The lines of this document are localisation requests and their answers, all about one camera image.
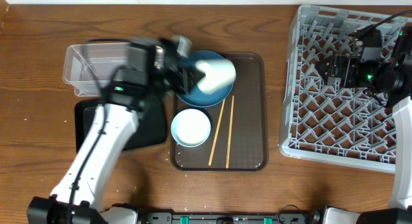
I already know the left wooden chopstick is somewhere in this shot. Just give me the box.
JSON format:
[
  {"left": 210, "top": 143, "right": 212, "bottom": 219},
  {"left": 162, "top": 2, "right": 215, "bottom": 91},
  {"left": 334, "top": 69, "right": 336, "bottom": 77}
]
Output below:
[{"left": 208, "top": 98, "right": 226, "bottom": 166}]

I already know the black plastic bin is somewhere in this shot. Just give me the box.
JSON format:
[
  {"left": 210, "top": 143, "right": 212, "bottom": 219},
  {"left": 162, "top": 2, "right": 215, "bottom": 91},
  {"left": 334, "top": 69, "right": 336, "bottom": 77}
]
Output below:
[{"left": 74, "top": 97, "right": 167, "bottom": 153}]

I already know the black cable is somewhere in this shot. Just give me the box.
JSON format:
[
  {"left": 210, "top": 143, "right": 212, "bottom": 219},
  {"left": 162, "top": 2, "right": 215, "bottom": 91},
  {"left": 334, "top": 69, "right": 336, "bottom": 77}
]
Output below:
[
  {"left": 66, "top": 39, "right": 133, "bottom": 224},
  {"left": 355, "top": 10, "right": 412, "bottom": 38}
]

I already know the right black cable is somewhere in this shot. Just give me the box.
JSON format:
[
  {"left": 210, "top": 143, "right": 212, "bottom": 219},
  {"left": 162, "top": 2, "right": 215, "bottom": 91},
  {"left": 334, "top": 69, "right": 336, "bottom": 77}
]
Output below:
[{"left": 355, "top": 10, "right": 412, "bottom": 38}]

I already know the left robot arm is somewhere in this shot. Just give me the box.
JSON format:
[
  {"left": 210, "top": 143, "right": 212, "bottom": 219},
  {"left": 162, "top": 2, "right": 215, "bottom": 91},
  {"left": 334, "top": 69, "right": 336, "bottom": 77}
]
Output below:
[{"left": 27, "top": 35, "right": 203, "bottom": 223}]

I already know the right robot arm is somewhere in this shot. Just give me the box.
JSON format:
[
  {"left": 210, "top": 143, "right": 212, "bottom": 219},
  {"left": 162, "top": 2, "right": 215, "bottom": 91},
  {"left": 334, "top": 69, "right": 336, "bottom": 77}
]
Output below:
[{"left": 315, "top": 25, "right": 411, "bottom": 223}]

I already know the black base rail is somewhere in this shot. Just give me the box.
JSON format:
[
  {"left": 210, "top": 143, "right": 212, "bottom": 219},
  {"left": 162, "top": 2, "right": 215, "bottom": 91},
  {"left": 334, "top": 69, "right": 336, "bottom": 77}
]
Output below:
[{"left": 137, "top": 212, "right": 308, "bottom": 224}]

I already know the left black cable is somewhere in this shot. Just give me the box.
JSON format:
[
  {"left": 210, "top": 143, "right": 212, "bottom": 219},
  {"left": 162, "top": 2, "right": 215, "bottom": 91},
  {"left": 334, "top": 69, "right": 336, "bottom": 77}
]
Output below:
[{"left": 66, "top": 39, "right": 133, "bottom": 224}]

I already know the white cup with green inside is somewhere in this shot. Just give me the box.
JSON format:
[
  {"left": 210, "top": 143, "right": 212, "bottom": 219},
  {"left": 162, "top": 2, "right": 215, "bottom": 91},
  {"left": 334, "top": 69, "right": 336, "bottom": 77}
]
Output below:
[{"left": 195, "top": 59, "right": 236, "bottom": 94}]

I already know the light blue small bowl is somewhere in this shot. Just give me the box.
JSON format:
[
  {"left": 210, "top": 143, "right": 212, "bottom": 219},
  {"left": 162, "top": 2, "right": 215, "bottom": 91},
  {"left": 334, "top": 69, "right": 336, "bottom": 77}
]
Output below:
[{"left": 171, "top": 109, "right": 211, "bottom": 147}]

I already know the dark brown serving tray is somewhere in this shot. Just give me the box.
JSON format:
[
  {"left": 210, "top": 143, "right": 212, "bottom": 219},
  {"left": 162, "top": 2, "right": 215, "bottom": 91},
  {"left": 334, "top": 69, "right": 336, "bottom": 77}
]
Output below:
[{"left": 170, "top": 53, "right": 268, "bottom": 171}]

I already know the grey dishwasher rack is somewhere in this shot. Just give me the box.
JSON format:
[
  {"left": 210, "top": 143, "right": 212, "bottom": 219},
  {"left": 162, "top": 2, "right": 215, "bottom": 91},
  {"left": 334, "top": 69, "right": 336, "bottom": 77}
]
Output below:
[{"left": 279, "top": 5, "right": 411, "bottom": 173}]

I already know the clear plastic bin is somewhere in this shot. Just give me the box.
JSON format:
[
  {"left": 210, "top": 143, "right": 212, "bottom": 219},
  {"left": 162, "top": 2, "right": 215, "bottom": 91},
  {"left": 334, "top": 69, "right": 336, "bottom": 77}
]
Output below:
[{"left": 62, "top": 42, "right": 127, "bottom": 97}]

